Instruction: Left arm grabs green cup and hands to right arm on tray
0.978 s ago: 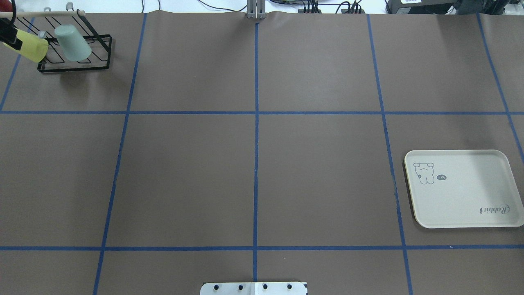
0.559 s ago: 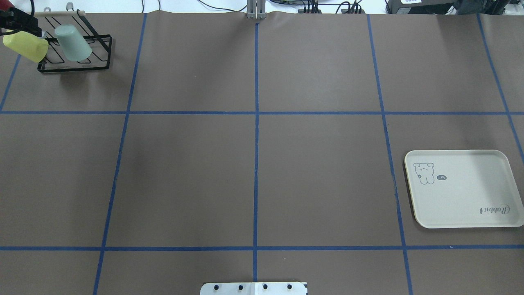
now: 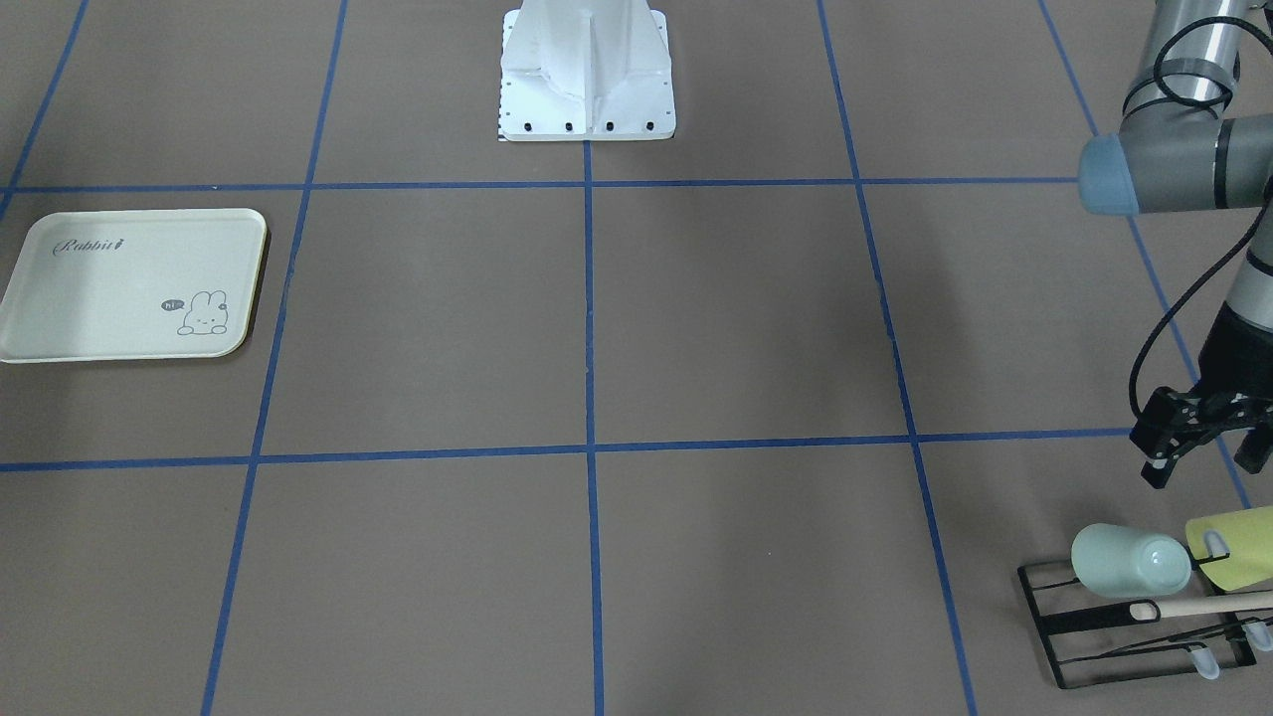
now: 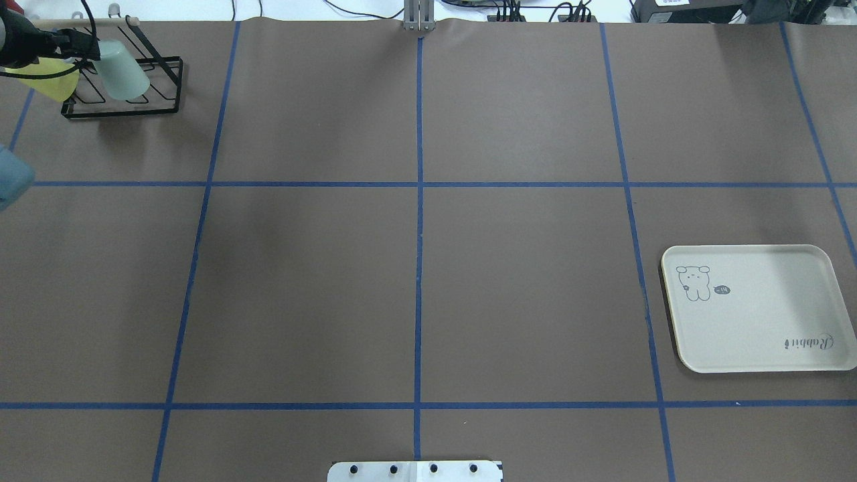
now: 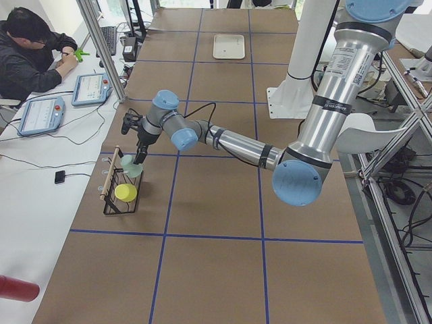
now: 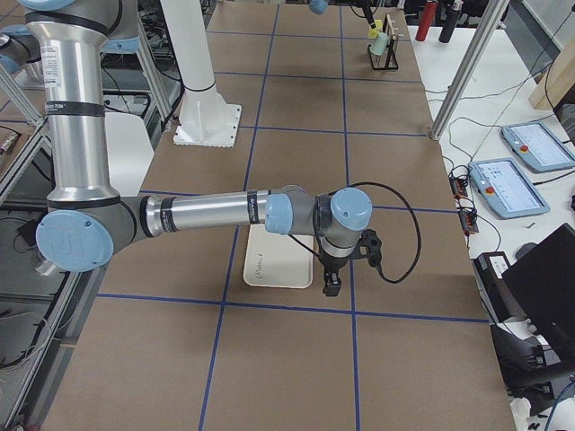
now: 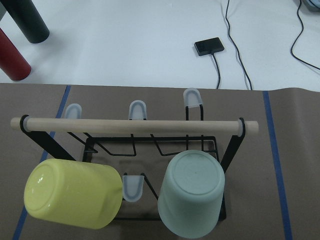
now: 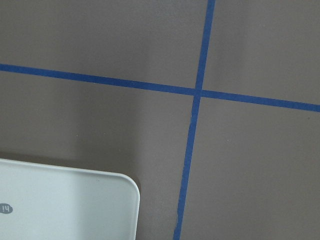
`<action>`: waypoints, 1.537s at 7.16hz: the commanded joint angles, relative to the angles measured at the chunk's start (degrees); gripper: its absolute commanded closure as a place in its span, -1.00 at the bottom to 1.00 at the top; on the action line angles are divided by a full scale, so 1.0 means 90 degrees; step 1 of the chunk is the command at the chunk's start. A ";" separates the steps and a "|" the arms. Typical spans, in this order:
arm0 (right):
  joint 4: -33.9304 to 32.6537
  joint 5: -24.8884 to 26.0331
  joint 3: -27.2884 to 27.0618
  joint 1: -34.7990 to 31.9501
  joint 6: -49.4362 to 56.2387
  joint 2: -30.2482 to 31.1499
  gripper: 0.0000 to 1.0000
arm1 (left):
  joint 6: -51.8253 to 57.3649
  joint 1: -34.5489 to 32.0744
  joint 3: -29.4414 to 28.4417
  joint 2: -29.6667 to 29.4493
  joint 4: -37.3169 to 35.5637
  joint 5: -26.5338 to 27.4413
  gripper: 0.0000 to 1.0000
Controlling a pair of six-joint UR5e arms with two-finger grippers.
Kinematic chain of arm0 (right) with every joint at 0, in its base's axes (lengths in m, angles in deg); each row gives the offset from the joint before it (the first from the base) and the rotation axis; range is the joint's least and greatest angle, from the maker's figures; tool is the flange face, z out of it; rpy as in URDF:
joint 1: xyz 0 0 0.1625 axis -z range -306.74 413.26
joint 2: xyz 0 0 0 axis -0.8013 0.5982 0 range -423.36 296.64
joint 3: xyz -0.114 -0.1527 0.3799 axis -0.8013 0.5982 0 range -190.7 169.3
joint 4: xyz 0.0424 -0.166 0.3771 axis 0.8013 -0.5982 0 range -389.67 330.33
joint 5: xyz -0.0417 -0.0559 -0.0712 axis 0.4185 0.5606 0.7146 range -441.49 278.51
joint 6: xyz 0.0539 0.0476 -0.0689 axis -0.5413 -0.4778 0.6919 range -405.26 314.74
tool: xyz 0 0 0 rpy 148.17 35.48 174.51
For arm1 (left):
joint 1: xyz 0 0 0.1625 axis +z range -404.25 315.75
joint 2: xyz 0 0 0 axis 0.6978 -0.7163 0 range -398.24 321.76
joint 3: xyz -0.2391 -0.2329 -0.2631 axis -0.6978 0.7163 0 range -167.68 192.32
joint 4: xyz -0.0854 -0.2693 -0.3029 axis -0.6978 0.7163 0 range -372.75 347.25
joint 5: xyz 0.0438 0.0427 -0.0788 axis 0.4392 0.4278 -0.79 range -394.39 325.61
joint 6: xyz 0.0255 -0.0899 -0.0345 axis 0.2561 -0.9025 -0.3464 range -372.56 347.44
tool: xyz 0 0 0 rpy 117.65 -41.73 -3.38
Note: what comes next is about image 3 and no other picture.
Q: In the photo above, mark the pale green cup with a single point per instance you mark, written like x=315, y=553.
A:
x=1120, y=562

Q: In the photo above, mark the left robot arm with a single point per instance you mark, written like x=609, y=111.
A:
x=1176, y=150

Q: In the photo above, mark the white pedestal column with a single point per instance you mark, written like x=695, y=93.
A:
x=585, y=71

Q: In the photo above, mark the cream rabbit tray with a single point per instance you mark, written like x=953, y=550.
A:
x=134, y=285

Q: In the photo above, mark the yellow cup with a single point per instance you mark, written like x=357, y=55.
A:
x=1234, y=549

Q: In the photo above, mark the black wire cup rack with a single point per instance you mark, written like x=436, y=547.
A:
x=1087, y=640

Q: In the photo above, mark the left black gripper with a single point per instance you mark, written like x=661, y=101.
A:
x=1239, y=356

